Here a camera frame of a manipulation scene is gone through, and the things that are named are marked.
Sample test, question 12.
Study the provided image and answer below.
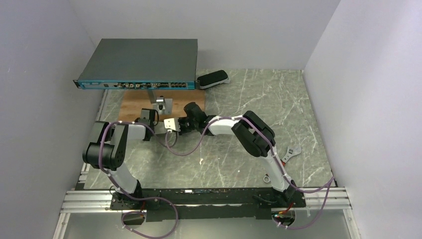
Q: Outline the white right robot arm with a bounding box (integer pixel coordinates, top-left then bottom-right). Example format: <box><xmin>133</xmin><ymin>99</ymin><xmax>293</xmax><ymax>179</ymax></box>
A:
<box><xmin>174</xmin><ymin>102</ymin><xmax>296</xmax><ymax>201</ymax></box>

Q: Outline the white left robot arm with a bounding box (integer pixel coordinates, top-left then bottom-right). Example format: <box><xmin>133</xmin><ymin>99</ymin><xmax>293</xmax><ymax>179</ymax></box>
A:
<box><xmin>82</xmin><ymin>109</ymin><xmax>159</xmax><ymax>199</ymax></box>

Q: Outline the wooden base board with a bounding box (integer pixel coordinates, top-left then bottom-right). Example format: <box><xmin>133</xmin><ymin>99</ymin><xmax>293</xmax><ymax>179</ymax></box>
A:
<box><xmin>118</xmin><ymin>90</ymin><xmax>206</xmax><ymax>121</ymax></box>

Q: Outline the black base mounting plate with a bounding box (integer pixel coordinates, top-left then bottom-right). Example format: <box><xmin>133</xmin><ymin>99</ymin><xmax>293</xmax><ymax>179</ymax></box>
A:
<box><xmin>110</xmin><ymin>187</ymin><xmax>306</xmax><ymax>222</ymax></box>

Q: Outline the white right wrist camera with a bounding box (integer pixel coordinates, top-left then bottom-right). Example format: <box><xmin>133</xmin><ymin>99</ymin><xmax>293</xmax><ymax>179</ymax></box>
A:
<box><xmin>163</xmin><ymin>118</ymin><xmax>180</xmax><ymax>132</ymax></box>

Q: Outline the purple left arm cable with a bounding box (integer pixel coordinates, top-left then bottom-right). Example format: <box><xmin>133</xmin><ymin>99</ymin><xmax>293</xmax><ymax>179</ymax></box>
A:
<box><xmin>99</xmin><ymin>120</ymin><xmax>179</xmax><ymax>239</ymax></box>

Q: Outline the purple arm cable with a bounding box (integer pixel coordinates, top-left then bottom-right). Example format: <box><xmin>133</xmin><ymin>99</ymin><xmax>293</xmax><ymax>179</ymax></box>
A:
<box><xmin>165</xmin><ymin>116</ymin><xmax>335</xmax><ymax>231</ymax></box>
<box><xmin>99</xmin><ymin>120</ymin><xmax>179</xmax><ymax>239</ymax></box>

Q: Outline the metal stand bracket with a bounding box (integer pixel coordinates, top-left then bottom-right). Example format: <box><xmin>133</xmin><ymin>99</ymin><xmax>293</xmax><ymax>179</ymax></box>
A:
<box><xmin>147</xmin><ymin>90</ymin><xmax>173</xmax><ymax>115</ymax></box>

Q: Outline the grey network switch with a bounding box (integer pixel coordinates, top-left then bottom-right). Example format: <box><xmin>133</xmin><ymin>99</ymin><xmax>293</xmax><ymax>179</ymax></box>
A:
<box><xmin>74</xmin><ymin>38</ymin><xmax>199</xmax><ymax>90</ymax></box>

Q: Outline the red handled adjustable wrench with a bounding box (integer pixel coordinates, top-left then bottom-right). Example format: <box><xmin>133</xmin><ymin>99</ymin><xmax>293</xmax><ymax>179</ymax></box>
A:
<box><xmin>263</xmin><ymin>144</ymin><xmax>302</xmax><ymax>183</ymax></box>

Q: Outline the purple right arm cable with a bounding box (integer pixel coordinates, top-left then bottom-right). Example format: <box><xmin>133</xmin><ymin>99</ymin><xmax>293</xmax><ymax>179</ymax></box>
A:
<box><xmin>165</xmin><ymin>116</ymin><xmax>335</xmax><ymax>231</ymax></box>

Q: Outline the aluminium rail frame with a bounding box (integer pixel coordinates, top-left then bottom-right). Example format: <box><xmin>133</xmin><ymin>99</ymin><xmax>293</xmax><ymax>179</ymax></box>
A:
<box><xmin>53</xmin><ymin>187</ymin><xmax>361</xmax><ymax>239</ymax></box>

